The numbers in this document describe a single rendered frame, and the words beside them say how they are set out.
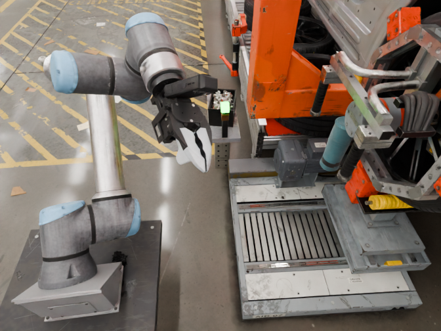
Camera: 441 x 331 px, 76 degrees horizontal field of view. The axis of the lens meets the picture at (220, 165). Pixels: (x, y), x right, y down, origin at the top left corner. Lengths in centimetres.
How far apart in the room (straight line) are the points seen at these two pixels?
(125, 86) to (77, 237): 61
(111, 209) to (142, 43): 68
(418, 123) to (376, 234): 81
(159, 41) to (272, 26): 73
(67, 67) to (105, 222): 61
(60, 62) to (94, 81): 7
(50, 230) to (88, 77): 60
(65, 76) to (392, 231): 150
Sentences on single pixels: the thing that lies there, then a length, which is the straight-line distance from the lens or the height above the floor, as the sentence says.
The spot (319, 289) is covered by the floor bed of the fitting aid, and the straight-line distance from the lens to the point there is 154.
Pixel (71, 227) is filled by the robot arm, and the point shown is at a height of 60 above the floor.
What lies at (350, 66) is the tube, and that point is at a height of 101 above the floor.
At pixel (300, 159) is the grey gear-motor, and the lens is 153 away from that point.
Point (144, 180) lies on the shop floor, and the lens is 196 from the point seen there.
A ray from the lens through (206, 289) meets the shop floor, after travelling 155.
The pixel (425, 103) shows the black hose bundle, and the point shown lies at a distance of 91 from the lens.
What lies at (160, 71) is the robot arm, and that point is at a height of 118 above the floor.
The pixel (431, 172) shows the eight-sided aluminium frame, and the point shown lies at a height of 84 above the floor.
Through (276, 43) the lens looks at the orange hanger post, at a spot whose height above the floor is 92.
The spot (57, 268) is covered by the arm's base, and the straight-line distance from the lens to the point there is 116.
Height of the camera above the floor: 147
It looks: 48 degrees down
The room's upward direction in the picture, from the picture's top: straight up
